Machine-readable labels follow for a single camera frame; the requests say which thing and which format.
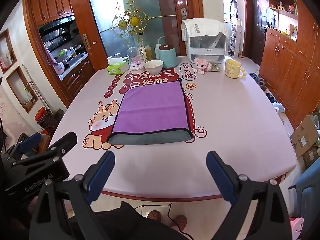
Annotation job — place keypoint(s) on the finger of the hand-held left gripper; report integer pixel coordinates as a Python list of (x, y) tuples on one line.
[(30, 142), (65, 140)]

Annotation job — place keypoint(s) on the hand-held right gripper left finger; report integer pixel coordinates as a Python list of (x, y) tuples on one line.
[(100, 177)]

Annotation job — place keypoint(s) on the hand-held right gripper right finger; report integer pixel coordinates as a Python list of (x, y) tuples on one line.
[(220, 177)]

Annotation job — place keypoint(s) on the purple and grey towel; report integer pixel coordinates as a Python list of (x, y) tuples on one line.
[(150, 105)]

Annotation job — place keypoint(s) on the red lidded jar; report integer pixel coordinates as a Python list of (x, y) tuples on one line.
[(40, 116)]

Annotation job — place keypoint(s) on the person's dark clothing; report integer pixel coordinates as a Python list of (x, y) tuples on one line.
[(125, 223)]

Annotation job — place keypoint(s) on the person's pink slipper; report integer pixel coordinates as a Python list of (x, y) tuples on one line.
[(180, 222), (154, 215)]

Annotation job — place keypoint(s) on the pink printed tablecloth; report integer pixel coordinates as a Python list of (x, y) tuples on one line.
[(237, 120)]

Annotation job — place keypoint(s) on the green tissue box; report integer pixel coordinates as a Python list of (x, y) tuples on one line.
[(117, 68)]

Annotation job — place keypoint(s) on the blue chair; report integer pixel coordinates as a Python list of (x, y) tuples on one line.
[(308, 187)]

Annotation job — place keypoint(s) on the small cardboard box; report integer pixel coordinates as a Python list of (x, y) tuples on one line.
[(310, 157)]

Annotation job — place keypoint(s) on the blue and white slippers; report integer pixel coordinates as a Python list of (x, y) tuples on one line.
[(276, 103)]

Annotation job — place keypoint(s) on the large cardboard box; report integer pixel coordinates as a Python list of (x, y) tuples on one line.
[(303, 135)]

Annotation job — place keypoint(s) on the grey slippers pair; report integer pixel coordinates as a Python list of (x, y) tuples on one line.
[(258, 81)]

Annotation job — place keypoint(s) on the glass dome ornament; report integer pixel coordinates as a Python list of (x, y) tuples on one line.
[(135, 57)]

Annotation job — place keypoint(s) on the patterned small packet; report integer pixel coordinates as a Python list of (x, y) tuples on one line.
[(215, 67)]

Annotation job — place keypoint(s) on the black range hood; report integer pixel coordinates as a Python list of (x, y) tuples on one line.
[(58, 30)]

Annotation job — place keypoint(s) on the pink plush toy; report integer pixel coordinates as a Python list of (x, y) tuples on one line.
[(202, 65)]

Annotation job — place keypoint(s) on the white bowl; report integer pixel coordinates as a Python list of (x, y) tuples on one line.
[(153, 66)]

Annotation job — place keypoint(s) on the glass bottle with yellow liquid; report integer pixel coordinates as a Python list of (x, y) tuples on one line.
[(147, 52)]

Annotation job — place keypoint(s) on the white countertop appliance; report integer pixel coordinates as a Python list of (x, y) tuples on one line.
[(208, 51)]

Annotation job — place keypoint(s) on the white squeeze bottle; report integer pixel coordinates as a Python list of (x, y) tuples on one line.
[(158, 51)]

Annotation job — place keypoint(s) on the teal container with brown lid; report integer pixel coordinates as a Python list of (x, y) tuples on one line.
[(168, 57)]

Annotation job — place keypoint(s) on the white shoe rack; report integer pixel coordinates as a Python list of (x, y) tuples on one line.
[(234, 38)]

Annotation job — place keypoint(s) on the white cloth cover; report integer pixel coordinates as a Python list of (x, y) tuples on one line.
[(203, 28)]

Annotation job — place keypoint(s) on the dark entrance door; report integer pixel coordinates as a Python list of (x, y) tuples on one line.
[(258, 30)]

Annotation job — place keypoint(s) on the frosted glass door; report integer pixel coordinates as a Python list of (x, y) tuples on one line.
[(150, 0)]

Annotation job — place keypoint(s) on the wooden framed wall niche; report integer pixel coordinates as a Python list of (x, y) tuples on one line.
[(22, 90), (7, 51)]

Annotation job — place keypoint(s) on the wooden kitchen wall cabinets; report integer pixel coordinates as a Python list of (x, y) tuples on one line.
[(53, 5)]

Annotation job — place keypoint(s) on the wooden wall cabinet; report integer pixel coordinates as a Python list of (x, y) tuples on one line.
[(295, 62)]

